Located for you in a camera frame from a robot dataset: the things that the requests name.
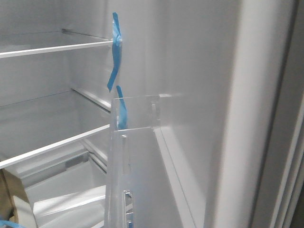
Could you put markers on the white crisper drawer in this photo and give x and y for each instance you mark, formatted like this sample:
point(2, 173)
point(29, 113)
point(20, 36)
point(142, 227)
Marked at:
point(65, 187)

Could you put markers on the brown cardboard piece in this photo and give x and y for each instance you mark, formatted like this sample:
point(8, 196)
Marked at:
point(10, 186)

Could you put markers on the upper glass fridge shelf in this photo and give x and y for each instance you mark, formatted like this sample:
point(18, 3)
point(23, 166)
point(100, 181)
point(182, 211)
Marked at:
point(38, 43)

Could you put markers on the long blue tape strip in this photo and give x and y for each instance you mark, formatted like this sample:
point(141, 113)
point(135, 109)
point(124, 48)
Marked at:
point(116, 51)

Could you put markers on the glass fridge shelf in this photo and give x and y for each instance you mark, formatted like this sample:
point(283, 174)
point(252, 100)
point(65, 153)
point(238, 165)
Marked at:
point(38, 43)
point(36, 126)

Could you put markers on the blue tape bottom corner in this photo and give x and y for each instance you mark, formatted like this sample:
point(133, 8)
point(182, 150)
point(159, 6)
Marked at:
point(10, 224)

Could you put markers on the lower glass fridge shelf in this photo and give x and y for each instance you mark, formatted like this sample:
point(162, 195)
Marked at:
point(36, 126)

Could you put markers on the short blue tape strip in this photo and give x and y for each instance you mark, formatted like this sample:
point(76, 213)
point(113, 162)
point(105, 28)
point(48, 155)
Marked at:
point(122, 119)

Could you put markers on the grey fridge door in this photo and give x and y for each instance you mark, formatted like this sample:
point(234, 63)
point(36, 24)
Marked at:
point(231, 73)

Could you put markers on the clear plastic door bin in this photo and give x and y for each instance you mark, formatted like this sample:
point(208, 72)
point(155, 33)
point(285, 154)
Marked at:
point(142, 188)

